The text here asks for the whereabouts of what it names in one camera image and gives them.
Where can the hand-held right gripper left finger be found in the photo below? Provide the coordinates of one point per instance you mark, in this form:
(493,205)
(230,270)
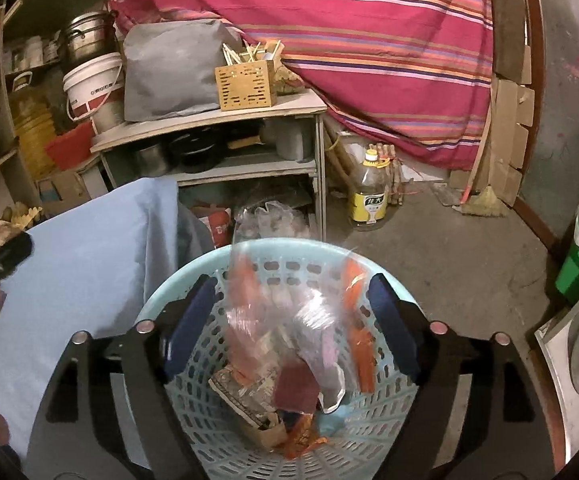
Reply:
(192,320)

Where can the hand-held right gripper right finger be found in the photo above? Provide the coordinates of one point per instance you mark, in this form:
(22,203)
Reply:
(394,320)

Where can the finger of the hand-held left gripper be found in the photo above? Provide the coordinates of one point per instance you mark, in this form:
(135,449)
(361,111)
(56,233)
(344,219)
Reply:
(16,252)

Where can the clear plastic bag orange print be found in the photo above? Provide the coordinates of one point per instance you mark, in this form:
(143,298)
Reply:
(309,320)

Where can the light blue plastic mesh basket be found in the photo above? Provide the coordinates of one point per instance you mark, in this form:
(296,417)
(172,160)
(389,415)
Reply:
(369,435)

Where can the yellow crumpled bag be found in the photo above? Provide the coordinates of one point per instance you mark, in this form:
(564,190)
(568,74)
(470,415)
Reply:
(9,225)

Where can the light blue cloth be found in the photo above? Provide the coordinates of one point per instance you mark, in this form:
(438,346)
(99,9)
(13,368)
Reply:
(79,270)

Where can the patterned paper packet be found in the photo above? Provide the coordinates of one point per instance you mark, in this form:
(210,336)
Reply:
(242,390)

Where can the red and white bag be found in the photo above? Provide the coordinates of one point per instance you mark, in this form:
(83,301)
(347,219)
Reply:
(214,227)

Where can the maroon wrapper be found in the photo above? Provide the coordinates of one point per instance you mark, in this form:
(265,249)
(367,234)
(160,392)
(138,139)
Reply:
(294,385)

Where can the red plastic dustpan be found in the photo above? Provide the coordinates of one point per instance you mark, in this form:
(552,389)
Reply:
(69,145)

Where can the clear bottle with yellow label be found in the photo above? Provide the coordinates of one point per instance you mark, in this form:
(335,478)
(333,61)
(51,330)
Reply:
(374,200)

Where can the yellow oil jug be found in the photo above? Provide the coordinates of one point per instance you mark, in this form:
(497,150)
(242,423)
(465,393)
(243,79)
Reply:
(31,130)

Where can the pile of clear plastic bags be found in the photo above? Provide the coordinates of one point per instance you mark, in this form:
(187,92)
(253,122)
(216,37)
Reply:
(274,222)

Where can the bundle of wooden slats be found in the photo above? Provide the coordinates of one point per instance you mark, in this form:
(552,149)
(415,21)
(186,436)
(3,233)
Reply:
(400,180)

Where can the brown cardboard scrap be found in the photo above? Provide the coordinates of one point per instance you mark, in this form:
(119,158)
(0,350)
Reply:
(272,437)

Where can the straw broom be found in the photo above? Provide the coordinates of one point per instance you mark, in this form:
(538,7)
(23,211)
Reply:
(484,205)

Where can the orange printed wrapper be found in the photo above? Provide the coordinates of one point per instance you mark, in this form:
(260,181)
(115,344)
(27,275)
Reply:
(304,437)

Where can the white metal-edged table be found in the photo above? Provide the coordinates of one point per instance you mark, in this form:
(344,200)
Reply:
(552,360)

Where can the small steel pot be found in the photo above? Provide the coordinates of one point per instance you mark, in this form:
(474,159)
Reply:
(152,160)

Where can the black pan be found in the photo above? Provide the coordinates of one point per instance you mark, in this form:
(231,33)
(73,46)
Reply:
(194,152)

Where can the wooden poles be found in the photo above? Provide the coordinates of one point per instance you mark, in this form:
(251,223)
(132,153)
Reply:
(342,155)

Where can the white plastic bucket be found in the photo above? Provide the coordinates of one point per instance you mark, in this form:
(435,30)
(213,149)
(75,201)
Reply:
(91,90)

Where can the grey plastic container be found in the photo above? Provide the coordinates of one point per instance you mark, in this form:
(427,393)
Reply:
(294,140)

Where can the large metal pot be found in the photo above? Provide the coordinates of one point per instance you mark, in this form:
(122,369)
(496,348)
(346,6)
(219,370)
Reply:
(89,37)

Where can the flattened cardboard sheets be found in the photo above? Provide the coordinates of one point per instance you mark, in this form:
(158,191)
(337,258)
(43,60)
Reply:
(512,120)

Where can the wooden shelf table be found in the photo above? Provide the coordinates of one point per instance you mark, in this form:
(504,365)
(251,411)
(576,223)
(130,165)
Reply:
(299,102)

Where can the grey fabric bag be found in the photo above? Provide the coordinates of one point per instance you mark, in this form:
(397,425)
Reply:
(169,70)

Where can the wooden chopstick holder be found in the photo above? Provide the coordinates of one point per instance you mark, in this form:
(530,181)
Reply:
(244,85)

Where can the clear bag of food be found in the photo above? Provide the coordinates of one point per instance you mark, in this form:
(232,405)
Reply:
(289,80)

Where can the red striped cloth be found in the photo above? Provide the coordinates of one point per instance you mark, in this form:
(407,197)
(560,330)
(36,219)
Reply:
(369,60)

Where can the grey door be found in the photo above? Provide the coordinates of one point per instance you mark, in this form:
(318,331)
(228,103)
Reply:
(564,110)

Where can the bundle of wooden chopsticks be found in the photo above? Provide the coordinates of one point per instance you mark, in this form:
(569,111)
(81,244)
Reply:
(252,55)

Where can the wooden wall shelf unit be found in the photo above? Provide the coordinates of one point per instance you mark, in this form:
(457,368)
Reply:
(14,20)

